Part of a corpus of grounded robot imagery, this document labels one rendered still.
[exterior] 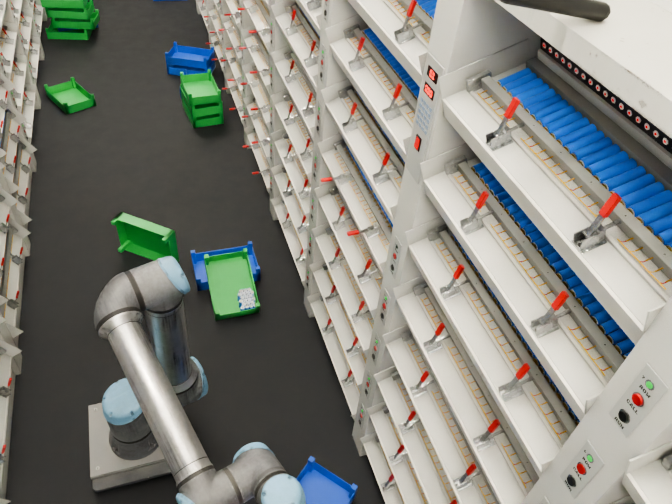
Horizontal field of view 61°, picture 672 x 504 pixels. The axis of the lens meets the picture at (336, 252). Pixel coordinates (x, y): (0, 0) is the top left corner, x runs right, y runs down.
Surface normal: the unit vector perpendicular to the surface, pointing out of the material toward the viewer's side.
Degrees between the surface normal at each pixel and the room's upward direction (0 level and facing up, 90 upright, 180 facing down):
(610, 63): 90
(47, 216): 0
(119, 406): 6
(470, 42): 90
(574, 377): 21
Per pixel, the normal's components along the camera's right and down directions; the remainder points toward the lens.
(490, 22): 0.31, 0.68
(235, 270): 0.18, -0.46
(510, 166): -0.26, -0.62
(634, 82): -0.95, 0.16
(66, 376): 0.08, -0.72
